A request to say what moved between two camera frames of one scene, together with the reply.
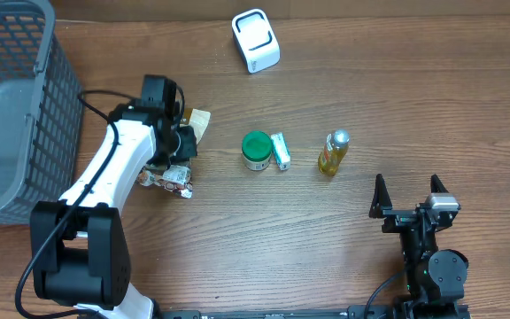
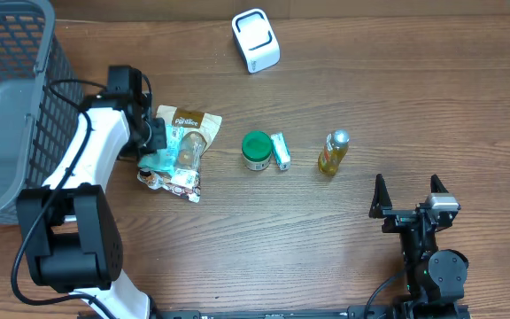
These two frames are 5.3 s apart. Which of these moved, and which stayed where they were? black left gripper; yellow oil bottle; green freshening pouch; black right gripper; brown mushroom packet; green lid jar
Moved: black left gripper; brown mushroom packet
Stayed: black right gripper; yellow oil bottle; green lid jar; green freshening pouch
